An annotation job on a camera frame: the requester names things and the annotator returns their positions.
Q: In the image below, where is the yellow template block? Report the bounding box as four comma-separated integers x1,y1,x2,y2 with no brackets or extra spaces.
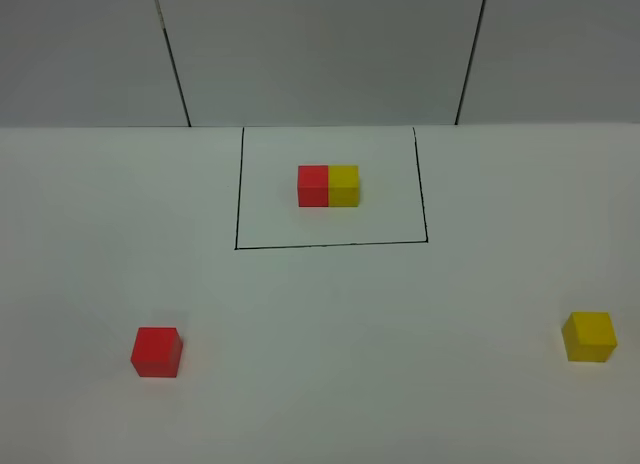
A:
328,165,360,207

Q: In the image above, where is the red template block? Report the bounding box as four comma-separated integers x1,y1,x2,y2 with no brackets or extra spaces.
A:
297,165,329,207

